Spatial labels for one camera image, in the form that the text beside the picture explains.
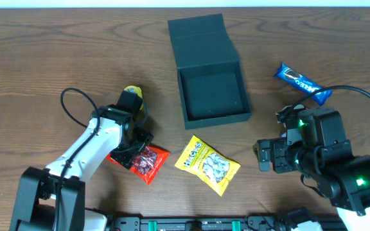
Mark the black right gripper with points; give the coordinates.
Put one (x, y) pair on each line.
(267, 154)

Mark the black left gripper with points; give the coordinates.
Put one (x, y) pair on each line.
(133, 150)

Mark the red Hacks candy bag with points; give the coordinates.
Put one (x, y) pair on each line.
(148, 162)

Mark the yellow Hacks candy bag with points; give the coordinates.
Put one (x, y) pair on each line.
(200, 159)

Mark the blue Oreo cookie pack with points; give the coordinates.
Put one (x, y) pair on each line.
(302, 83)

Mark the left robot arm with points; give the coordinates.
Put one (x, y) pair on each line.
(53, 198)

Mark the small black foil wrapper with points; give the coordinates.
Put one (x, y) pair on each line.
(283, 130)

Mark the yellow Mentos gum bottle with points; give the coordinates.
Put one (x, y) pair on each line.
(136, 90)

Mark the dark green open box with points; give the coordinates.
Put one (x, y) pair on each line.
(211, 85)

